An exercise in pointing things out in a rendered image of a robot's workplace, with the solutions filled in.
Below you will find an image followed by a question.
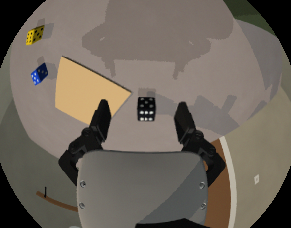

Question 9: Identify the blue die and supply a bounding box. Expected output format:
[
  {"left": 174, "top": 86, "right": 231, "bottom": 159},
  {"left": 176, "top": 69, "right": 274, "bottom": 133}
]
[{"left": 31, "top": 63, "right": 48, "bottom": 85}]

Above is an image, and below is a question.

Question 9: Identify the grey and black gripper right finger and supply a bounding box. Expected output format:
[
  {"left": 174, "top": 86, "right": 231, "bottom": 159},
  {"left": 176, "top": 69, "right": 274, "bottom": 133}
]
[{"left": 174, "top": 102, "right": 226, "bottom": 188}]

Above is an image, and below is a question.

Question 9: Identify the yellow die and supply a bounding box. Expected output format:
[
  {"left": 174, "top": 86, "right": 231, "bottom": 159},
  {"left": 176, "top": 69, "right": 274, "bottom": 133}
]
[{"left": 26, "top": 25, "right": 44, "bottom": 45}]

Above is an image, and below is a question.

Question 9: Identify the tan mat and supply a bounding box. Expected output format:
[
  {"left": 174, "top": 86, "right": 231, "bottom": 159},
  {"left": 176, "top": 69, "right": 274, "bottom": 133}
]
[{"left": 55, "top": 56, "right": 131, "bottom": 125}]

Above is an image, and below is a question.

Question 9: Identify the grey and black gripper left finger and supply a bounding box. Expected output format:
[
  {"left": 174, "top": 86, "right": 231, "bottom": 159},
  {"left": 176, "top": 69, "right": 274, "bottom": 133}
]
[{"left": 58, "top": 99, "right": 111, "bottom": 187}]

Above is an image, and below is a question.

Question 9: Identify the black die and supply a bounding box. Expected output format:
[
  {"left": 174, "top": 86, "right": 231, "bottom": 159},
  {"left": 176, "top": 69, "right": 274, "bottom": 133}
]
[{"left": 137, "top": 97, "right": 156, "bottom": 121}]

